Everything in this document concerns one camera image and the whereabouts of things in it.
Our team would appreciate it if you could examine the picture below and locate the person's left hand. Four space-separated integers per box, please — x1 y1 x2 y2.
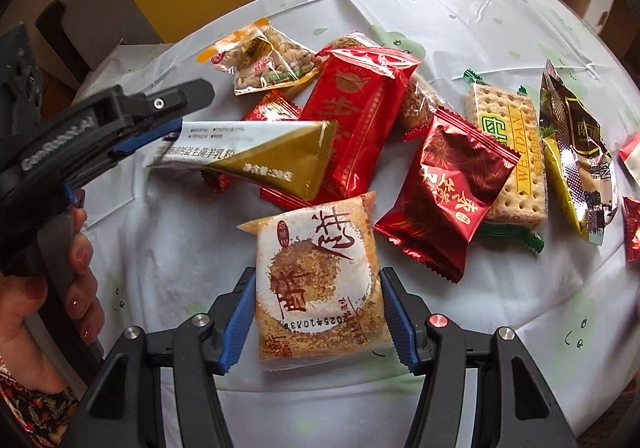
0 208 106 396

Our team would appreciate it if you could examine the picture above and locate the floral patterned clothing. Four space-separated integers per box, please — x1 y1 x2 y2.
0 368 81 448

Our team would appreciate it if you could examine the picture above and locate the yellow foil snack packet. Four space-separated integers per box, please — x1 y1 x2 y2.
541 125 601 241

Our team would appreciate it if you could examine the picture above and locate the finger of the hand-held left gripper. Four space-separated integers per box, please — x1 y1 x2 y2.
112 80 216 126
62 120 183 189

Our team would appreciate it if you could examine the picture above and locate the black chair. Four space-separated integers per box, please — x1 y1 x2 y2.
35 0 98 86

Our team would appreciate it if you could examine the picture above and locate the dark red foil packet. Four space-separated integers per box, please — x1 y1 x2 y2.
374 107 522 284

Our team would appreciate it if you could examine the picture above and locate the white green-printed tablecloth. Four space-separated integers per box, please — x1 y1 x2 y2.
70 0 640 439

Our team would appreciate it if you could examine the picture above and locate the small bright red packet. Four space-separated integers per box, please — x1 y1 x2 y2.
202 90 301 194

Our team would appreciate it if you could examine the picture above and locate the large red snack packet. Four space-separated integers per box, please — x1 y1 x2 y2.
260 45 423 209

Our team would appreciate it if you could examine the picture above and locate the cracker packet with green ends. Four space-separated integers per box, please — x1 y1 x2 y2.
462 69 550 256

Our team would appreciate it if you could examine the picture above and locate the clear orange peanut packet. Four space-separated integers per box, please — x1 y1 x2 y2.
196 18 323 96

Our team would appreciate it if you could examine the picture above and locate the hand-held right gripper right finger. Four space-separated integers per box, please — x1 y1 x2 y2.
380 267 576 448

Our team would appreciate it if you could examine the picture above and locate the brown and silver snack packet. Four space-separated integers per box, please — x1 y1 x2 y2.
539 60 621 246

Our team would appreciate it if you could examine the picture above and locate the clear brown sesame snack packet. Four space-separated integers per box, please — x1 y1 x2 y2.
327 30 456 141

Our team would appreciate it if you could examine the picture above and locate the white and gold sachet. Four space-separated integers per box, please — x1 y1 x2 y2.
145 120 338 201

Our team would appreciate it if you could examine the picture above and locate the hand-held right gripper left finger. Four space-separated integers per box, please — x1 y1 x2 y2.
65 267 258 448

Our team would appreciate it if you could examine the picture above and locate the tan rice cake packet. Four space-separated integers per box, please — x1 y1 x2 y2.
237 192 393 374

